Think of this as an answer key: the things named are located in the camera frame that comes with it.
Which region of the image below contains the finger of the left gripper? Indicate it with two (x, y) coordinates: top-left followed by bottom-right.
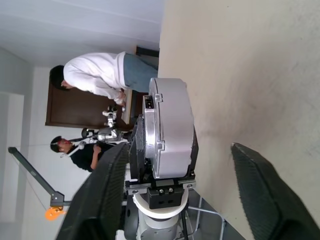
(186, 129), (200, 179)
(127, 114), (151, 181)

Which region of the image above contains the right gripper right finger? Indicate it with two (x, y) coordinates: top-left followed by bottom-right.
(231, 142), (320, 240)

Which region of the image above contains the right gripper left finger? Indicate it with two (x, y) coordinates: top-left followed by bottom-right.
(56, 143), (131, 240)

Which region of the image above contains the silver motor stator housing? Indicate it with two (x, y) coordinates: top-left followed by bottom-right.
(149, 77), (199, 180)

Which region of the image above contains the silver background robot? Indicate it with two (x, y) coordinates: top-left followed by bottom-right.
(81, 104), (127, 151)

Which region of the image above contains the person in black shirt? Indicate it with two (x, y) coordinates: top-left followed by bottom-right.
(49, 134), (113, 173)

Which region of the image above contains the beige background table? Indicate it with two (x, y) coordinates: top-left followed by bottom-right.
(122, 88), (133, 126)

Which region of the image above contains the orange hanging object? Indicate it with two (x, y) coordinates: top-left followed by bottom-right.
(44, 206), (67, 221)

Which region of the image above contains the brown door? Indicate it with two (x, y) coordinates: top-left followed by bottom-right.
(44, 74), (131, 131)

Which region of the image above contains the person in white shirt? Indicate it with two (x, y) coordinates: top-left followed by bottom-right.
(49, 51), (160, 106)

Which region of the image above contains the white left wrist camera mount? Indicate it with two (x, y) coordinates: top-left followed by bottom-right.
(131, 192), (189, 219)

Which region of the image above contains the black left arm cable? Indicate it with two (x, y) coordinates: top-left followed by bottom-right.
(181, 209), (198, 240)

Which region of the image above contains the grey metal tube frame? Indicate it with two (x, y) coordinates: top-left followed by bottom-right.
(187, 197), (227, 240)

